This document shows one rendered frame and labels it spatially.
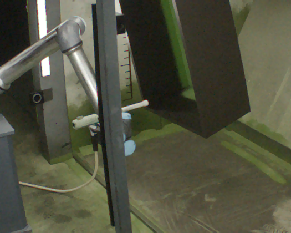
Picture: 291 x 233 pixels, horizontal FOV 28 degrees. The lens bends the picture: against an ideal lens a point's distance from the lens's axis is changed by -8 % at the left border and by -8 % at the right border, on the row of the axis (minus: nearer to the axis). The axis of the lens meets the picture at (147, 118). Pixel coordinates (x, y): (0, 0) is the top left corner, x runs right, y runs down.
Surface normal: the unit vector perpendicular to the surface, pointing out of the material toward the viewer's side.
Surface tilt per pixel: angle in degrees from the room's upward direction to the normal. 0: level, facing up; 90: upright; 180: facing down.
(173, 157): 0
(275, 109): 57
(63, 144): 90
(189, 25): 90
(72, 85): 90
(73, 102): 90
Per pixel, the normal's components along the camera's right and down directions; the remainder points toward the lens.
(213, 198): -0.06, -0.93
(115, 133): 0.47, 0.30
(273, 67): -0.77, -0.33
